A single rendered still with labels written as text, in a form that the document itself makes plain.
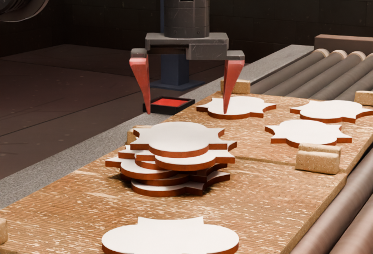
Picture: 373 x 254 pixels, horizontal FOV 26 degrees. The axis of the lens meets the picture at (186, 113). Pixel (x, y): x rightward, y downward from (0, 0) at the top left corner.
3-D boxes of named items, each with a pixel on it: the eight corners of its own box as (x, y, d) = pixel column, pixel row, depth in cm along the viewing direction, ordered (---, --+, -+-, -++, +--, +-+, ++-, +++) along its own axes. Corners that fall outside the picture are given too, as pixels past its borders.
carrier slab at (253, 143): (124, 152, 127) (124, 142, 127) (217, 98, 164) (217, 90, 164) (345, 179, 114) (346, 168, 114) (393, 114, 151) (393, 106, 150)
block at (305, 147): (296, 163, 116) (297, 144, 116) (300, 159, 118) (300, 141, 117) (338, 168, 114) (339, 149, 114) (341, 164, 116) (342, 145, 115)
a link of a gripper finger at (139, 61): (187, 119, 100) (187, 44, 98) (130, 119, 100) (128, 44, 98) (187, 107, 107) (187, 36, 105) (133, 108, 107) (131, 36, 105)
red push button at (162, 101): (147, 111, 155) (147, 104, 155) (162, 104, 160) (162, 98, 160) (176, 114, 153) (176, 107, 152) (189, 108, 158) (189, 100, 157)
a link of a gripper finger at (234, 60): (243, 119, 100) (245, 44, 98) (186, 119, 100) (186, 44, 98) (240, 107, 107) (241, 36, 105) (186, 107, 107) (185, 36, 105)
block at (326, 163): (294, 170, 113) (295, 151, 112) (298, 166, 115) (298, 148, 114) (336, 175, 111) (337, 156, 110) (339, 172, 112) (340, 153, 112)
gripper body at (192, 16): (228, 54, 99) (229, -7, 97) (145, 54, 99) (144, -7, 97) (225, 46, 105) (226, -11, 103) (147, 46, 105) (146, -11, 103)
